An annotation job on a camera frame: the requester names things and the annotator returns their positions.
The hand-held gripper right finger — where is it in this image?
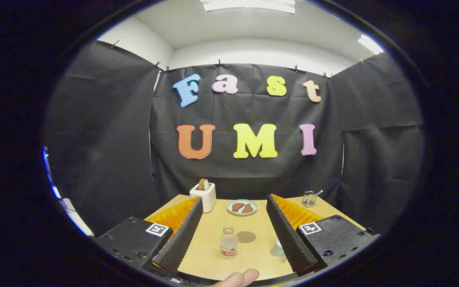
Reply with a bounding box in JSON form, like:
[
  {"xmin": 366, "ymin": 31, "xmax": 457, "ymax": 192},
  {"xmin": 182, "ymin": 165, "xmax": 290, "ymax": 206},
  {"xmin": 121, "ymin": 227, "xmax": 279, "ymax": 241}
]
[{"xmin": 266, "ymin": 194, "xmax": 380, "ymax": 277}]

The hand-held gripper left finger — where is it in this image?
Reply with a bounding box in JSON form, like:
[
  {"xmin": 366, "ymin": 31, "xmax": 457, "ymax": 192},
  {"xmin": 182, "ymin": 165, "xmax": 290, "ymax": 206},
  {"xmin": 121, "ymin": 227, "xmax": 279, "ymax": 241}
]
[{"xmin": 93, "ymin": 196, "xmax": 204, "ymax": 275}]

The white cup with handle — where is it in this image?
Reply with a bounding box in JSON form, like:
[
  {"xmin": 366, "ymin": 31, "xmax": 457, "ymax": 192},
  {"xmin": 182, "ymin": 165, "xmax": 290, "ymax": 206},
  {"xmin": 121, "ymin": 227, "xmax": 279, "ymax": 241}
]
[{"xmin": 270, "ymin": 238, "xmax": 287, "ymax": 258}]

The clear plastic juice bottle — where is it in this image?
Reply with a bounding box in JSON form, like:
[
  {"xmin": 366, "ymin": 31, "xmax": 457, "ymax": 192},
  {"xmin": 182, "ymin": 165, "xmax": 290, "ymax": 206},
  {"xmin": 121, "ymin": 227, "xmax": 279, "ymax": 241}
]
[{"xmin": 220, "ymin": 226, "xmax": 239, "ymax": 259}]

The wooden table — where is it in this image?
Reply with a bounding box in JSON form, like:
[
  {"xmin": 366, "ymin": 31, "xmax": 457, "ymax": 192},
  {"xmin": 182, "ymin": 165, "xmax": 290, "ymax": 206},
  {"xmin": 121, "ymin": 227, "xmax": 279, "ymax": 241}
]
[{"xmin": 144, "ymin": 194, "xmax": 367, "ymax": 281}]

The white toaster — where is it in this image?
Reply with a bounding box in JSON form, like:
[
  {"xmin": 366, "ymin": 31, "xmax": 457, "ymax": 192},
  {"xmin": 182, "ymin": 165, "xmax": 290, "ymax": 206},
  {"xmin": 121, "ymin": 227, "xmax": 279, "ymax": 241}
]
[{"xmin": 190, "ymin": 183, "xmax": 217, "ymax": 213}]

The pale green round plate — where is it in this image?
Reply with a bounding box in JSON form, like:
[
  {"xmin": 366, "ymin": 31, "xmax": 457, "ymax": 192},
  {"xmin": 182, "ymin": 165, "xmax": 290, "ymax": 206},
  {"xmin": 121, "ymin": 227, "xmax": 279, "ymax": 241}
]
[{"xmin": 227, "ymin": 199, "xmax": 259, "ymax": 216}]

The black backdrop cloth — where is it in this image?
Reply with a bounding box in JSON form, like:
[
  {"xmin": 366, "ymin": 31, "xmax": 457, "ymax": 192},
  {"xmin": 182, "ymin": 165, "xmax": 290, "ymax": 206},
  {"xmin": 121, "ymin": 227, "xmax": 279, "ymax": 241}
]
[{"xmin": 44, "ymin": 40, "xmax": 425, "ymax": 238}]

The small ceiling light panel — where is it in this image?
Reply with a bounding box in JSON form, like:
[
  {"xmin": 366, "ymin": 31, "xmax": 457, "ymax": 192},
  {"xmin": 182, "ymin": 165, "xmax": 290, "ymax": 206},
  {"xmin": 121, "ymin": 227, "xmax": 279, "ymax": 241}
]
[{"xmin": 358, "ymin": 35, "xmax": 384, "ymax": 55}]

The long ceiling light panel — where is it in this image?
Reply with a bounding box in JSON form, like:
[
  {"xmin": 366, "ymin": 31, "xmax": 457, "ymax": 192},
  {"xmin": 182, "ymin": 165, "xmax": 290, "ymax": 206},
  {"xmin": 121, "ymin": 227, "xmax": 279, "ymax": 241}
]
[{"xmin": 200, "ymin": 0, "xmax": 296, "ymax": 14}]

